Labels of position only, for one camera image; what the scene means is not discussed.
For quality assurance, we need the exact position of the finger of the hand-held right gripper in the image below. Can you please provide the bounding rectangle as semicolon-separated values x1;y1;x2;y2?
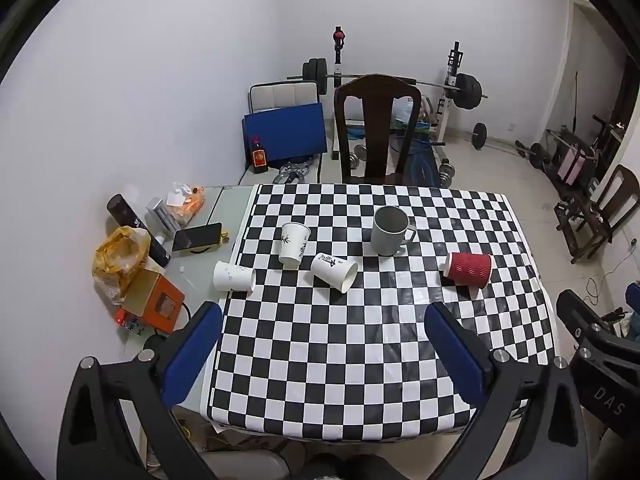
555;288;617;341
623;281;640;343

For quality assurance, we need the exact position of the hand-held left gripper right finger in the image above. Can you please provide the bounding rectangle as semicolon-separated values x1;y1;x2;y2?
424;301;588;480

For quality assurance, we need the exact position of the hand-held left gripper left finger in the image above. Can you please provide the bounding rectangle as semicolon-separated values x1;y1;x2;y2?
56;301;223;480

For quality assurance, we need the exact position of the red ribbed paper cup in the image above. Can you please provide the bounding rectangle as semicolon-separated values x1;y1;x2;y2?
443;252;494;290

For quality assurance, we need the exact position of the white paper cup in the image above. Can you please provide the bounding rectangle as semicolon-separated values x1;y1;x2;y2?
278;221;312;269
213;260;257;293
310;253;360;294

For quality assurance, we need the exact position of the orange box device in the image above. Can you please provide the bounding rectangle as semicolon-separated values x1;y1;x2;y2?
115;268;185;335

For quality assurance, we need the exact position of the black white checkered tablecloth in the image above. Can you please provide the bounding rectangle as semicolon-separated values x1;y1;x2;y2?
200;183;557;444

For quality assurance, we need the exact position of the black smartphone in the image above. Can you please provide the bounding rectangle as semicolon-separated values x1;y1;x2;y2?
171;222;224;253

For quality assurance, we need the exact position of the dark wooden chair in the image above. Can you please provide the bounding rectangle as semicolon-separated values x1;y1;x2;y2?
333;73;423;186
554;163;640;265

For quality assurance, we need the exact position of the yellow plastic bag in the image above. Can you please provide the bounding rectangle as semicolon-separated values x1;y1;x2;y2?
92;226;151;306

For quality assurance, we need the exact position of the grey ceramic mug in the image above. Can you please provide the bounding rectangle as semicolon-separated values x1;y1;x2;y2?
370;205;418;257

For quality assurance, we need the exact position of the orange tissue packet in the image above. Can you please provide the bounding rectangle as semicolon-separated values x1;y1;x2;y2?
165;182;207;226

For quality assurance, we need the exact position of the black cylindrical bottle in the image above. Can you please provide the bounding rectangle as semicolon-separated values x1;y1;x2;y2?
106;193;172;267

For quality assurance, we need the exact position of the black exercise machine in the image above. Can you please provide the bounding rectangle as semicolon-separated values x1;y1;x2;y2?
544;114;627;187

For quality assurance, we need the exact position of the small floor barbell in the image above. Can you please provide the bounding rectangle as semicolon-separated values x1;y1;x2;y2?
469;122;552;170

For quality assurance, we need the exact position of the dark sauce bottle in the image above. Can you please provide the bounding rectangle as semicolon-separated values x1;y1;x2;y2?
251;135;269;176

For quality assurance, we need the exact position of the blue board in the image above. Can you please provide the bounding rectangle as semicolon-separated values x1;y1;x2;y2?
242;102;329;170

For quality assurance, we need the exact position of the black barbell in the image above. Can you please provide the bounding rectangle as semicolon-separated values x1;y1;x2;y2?
287;57;489;112

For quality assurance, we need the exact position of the clear plastic bag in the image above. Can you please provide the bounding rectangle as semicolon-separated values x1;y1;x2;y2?
392;96;432;123

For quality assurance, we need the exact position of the white barbell rack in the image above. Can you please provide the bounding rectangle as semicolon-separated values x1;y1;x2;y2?
327;25;466;144

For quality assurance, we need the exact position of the white floor cable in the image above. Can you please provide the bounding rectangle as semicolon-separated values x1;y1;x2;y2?
584;240;638;307

